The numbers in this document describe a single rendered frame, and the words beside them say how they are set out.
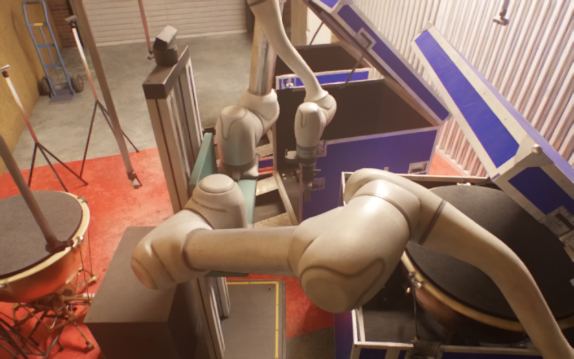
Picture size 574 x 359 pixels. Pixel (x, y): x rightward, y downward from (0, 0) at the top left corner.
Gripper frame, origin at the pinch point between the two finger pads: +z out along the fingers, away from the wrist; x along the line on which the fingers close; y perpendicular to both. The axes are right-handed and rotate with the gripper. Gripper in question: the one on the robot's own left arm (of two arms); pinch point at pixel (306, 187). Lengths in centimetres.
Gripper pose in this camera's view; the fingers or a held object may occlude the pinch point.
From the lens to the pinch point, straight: 164.0
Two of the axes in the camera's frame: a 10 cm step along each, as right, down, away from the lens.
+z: 0.0, 7.9, 6.1
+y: 10.0, -0.1, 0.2
